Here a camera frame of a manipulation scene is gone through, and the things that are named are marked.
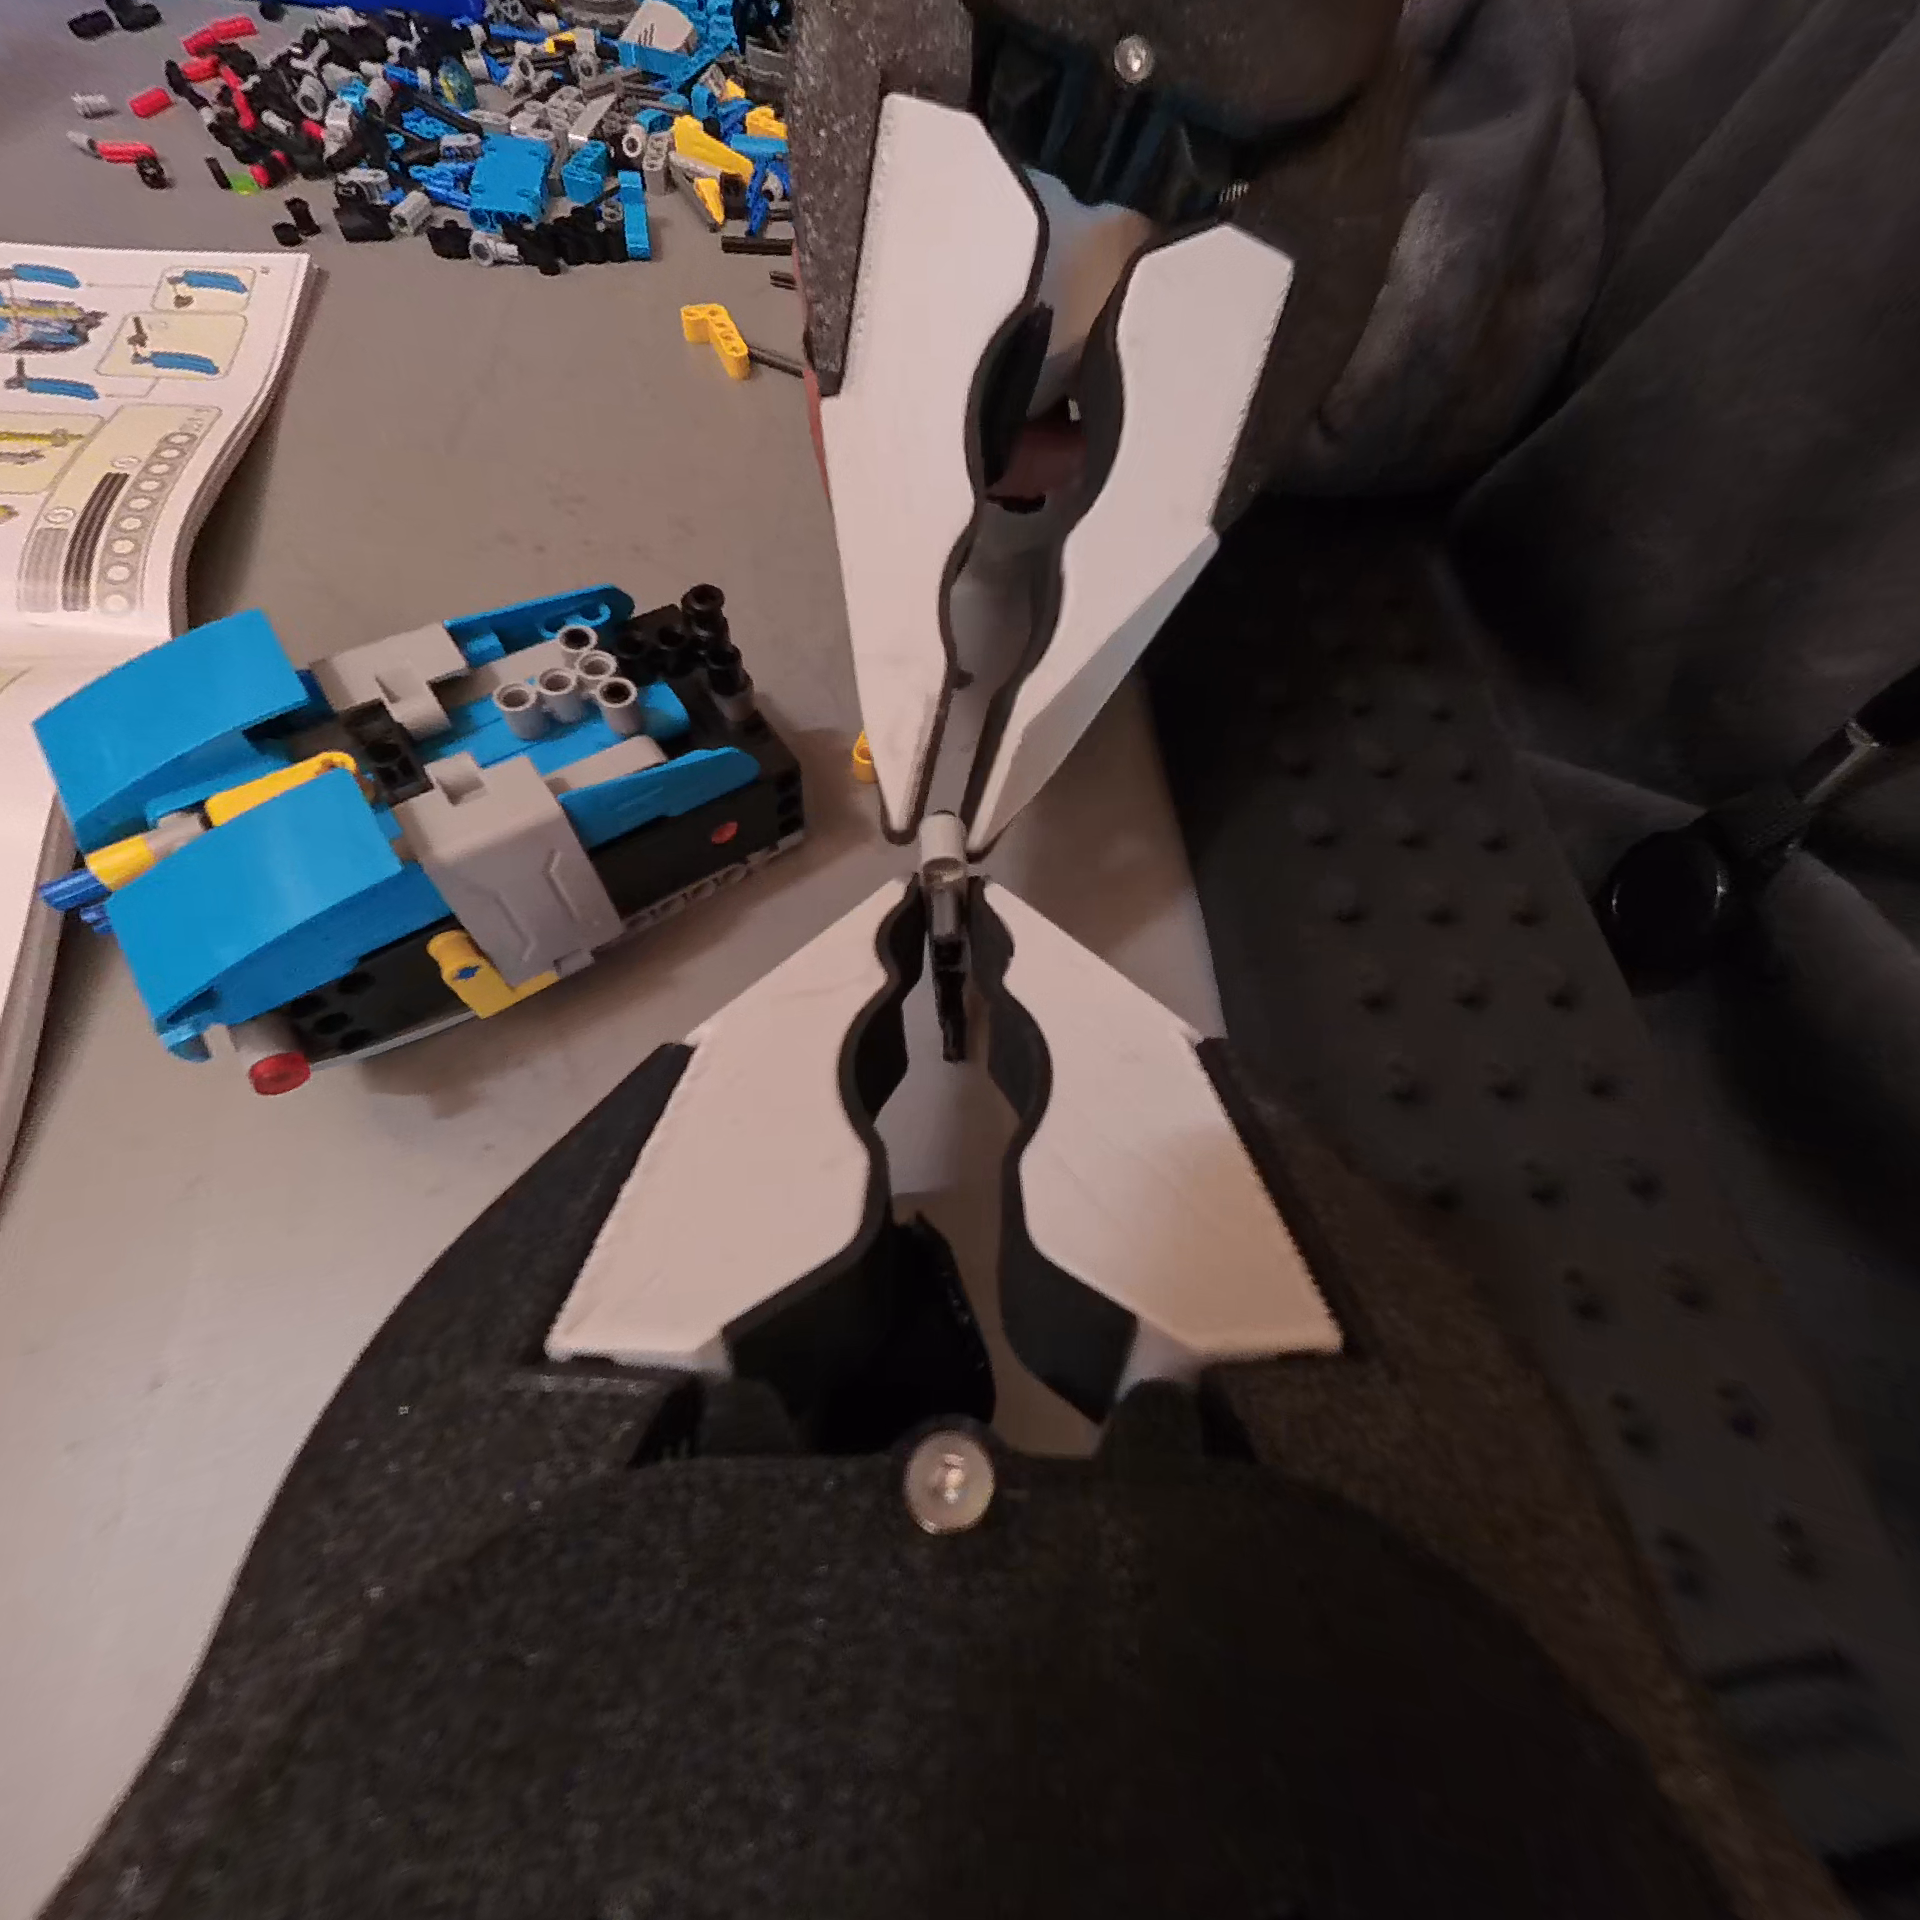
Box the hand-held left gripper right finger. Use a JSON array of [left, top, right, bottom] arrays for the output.
[[973, 880, 1345, 1421]]

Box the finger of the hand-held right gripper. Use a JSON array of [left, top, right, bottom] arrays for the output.
[[963, 224, 1297, 857], [819, 92, 1047, 843]]

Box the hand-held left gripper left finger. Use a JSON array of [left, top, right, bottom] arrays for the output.
[[543, 880, 924, 1377]]

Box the grey perforated brick beam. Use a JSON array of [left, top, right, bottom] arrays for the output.
[[919, 813, 981, 1070]]

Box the pile of brick pieces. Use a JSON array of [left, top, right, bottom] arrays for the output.
[[64, 0, 799, 282]]

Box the blue brick vehicle model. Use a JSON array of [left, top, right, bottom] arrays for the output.
[[32, 581, 805, 1101]]

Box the grey desk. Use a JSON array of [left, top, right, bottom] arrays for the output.
[[0, 0, 1223, 1920]]

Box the person's right hand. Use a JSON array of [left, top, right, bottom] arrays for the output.
[[988, 400, 1091, 512]]

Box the black dimpled edge pad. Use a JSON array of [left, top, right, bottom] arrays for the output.
[[1154, 495, 1920, 1854]]

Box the building instruction booklet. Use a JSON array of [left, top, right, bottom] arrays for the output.
[[0, 239, 317, 1189]]

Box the black shoulder strap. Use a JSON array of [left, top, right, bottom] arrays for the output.
[[1595, 701, 1920, 996]]

